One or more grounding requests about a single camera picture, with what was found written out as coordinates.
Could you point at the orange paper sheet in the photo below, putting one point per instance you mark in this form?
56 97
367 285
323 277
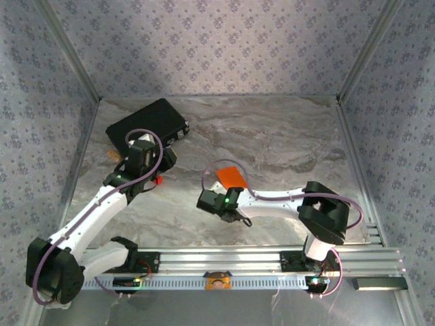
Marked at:
231 176

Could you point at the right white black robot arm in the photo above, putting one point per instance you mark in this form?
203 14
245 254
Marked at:
272 207

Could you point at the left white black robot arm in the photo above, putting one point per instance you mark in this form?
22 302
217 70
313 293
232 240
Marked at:
102 203

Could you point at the small red block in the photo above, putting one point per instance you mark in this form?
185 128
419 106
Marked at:
158 180

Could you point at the small brown tag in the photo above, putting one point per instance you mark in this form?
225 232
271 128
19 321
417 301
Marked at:
113 156

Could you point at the black hard case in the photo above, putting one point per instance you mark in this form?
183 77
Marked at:
149 119

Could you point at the orange yellow figure sticker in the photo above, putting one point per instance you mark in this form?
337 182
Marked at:
217 281

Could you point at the left black controller board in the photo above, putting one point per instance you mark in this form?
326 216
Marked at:
125 282

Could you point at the black controller board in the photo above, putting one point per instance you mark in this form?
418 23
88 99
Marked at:
125 282
316 282

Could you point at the right black controller board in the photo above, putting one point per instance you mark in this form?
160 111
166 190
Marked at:
316 282

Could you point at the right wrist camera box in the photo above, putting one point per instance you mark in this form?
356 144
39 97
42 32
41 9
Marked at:
217 186

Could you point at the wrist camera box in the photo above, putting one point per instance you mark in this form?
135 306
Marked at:
217 186
147 138

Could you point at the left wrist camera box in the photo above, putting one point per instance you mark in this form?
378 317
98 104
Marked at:
147 138

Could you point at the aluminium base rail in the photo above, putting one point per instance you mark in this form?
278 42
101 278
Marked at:
221 259

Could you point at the aluminium side rail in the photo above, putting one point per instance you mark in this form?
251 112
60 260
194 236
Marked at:
87 136
350 136

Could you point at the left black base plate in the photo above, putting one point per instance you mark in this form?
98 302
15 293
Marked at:
151 263

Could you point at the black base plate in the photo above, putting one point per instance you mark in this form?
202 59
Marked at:
289 261
151 263

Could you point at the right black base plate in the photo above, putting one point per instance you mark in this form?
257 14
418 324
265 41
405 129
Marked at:
289 261

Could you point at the aluminium corner post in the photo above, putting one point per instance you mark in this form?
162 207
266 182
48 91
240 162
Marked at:
69 51
368 51

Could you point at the white plastic bracket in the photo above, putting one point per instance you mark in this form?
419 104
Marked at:
56 306

